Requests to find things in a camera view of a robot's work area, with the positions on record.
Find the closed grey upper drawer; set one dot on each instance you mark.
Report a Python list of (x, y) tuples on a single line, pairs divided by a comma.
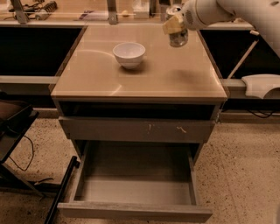
[(136, 130)]

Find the black tool clutter left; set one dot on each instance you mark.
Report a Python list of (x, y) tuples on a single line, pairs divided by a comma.
[(40, 10)]

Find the silver 7up soda can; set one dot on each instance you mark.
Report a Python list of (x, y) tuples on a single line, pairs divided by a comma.
[(177, 39)]

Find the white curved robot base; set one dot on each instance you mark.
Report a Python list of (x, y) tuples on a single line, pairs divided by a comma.
[(258, 85)]

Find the metal post centre left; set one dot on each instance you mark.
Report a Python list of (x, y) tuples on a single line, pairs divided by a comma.
[(112, 15)]

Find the black cart on left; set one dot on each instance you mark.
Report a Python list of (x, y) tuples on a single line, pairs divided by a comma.
[(16, 117)]

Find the black bar on floor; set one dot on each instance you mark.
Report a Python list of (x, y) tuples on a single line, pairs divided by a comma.
[(62, 187)]

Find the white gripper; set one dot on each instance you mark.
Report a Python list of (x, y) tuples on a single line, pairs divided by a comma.
[(191, 17)]

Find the metal post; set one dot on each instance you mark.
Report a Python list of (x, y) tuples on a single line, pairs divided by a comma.
[(112, 15), (22, 18)]

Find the grey drawer cabinet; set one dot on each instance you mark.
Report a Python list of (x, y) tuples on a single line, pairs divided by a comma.
[(170, 83)]

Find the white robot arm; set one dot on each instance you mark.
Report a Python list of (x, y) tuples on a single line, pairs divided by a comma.
[(264, 15)]

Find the open grey middle drawer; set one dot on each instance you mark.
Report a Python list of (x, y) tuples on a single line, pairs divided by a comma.
[(136, 181)]

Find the white box on shelf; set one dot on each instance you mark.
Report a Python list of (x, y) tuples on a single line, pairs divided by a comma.
[(141, 9)]

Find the white ceramic bowl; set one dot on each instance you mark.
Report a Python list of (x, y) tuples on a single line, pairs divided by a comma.
[(129, 54)]

